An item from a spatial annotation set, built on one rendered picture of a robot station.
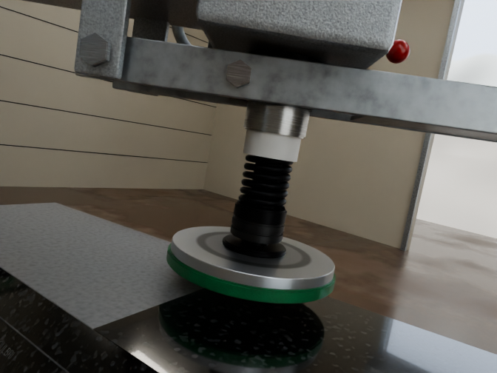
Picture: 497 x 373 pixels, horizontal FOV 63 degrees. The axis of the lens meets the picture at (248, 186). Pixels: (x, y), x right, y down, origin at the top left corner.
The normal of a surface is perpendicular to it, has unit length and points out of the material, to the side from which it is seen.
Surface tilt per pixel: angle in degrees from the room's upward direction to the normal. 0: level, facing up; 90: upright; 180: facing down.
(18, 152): 90
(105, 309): 0
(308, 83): 90
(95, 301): 0
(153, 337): 0
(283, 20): 90
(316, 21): 90
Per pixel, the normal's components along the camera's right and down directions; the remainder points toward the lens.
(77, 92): 0.76, 0.20
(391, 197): -0.62, -0.02
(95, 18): -0.05, 0.11
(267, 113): -0.33, 0.05
